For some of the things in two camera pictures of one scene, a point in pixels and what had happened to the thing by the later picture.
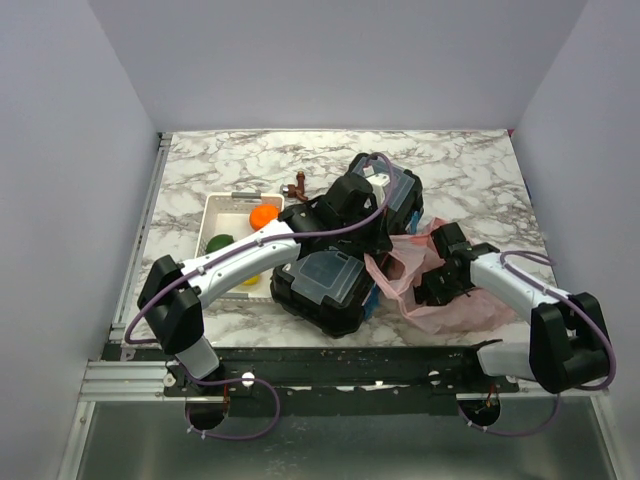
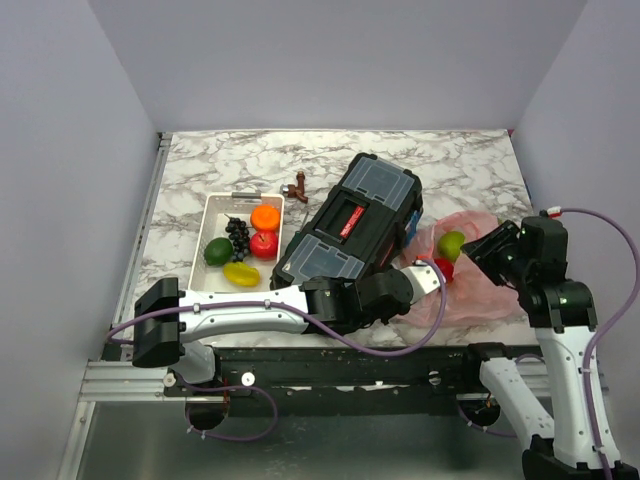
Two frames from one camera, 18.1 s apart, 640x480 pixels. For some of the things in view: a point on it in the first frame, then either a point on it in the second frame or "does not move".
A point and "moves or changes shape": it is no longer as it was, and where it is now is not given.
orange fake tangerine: [261, 214] does not move
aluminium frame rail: [118, 374] does not move
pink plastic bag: [398, 264] moves or changes shape
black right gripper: [438, 292] → [483, 250]
